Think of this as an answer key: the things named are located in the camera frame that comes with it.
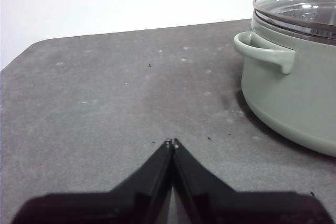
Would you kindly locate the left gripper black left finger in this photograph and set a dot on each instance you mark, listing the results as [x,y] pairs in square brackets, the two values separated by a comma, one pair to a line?
[118,205]

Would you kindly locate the pale green electric steamer pot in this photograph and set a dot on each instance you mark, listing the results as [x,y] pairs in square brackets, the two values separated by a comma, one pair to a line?
[288,98]

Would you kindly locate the glass lid with green knob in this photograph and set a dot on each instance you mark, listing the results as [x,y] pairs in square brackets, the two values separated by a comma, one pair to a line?
[296,1]

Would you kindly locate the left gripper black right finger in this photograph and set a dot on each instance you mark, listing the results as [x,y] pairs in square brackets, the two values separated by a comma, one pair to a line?
[223,208]

